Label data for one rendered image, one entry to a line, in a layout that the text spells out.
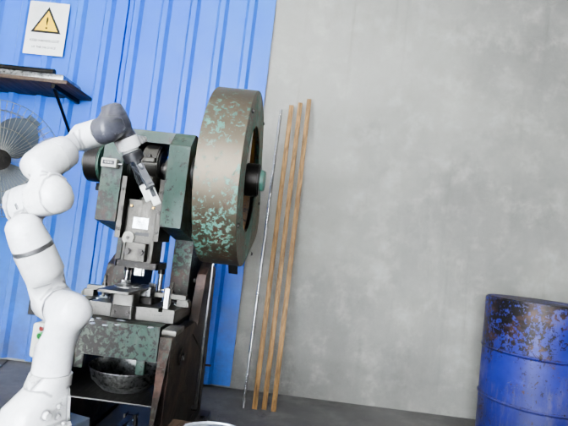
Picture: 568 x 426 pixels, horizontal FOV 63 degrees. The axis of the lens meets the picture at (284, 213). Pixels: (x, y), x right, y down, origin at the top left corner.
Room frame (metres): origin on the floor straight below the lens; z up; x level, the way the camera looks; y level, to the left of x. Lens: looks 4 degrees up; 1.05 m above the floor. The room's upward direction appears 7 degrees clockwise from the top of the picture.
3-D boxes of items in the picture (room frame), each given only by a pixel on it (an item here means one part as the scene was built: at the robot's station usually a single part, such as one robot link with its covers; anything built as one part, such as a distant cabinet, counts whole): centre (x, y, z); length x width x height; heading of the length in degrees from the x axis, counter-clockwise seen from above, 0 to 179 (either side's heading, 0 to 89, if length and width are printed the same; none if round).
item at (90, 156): (2.23, 0.89, 1.31); 0.22 x 0.12 x 0.22; 178
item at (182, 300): (2.19, 0.47, 0.76); 0.17 x 0.06 x 0.10; 88
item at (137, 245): (2.16, 0.64, 1.04); 0.17 x 0.15 x 0.30; 178
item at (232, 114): (2.29, 0.30, 1.33); 1.03 x 0.28 x 0.82; 178
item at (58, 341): (1.38, 0.60, 0.71); 0.18 x 0.11 x 0.25; 49
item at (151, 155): (2.20, 0.64, 1.27); 0.21 x 0.12 x 0.34; 178
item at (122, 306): (2.03, 0.65, 0.72); 0.25 x 0.14 x 0.14; 178
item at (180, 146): (2.34, 0.63, 0.83); 0.79 x 0.43 x 1.34; 178
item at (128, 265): (2.20, 0.64, 0.86); 0.20 x 0.16 x 0.05; 88
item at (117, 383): (2.20, 0.64, 0.36); 0.34 x 0.34 x 0.10
